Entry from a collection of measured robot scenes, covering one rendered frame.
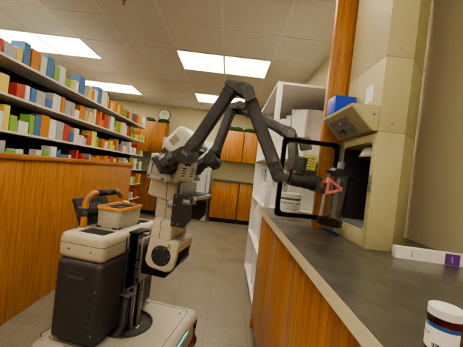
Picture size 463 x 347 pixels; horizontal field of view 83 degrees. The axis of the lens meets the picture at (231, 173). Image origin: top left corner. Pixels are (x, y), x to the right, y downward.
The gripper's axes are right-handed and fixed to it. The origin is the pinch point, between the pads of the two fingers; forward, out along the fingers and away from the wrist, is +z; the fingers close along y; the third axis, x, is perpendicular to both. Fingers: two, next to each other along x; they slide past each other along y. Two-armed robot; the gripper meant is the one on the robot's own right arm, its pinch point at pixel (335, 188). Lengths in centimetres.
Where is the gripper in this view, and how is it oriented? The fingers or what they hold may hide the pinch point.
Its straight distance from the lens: 119.4
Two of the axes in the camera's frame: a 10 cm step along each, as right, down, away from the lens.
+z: 9.8, 2.2, 0.1
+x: -2.2, 9.8, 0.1
